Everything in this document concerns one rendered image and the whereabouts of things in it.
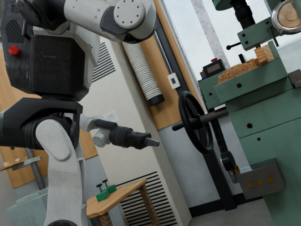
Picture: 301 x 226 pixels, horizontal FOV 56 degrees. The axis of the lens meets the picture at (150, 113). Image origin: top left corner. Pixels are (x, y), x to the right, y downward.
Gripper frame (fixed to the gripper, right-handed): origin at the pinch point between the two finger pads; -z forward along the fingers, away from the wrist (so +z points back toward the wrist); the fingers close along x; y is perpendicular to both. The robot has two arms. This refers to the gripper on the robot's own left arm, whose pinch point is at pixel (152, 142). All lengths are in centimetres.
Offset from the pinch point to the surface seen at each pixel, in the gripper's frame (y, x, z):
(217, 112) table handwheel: 15.4, -9.8, -23.5
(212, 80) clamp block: 28.0, -7.9, -20.0
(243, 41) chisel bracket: 44, -8, -30
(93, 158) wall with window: -65, -130, 119
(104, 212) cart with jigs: -56, -29, 39
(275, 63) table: 35, 15, -43
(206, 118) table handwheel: 12.2, -9.7, -19.3
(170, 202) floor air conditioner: -76, -107, 23
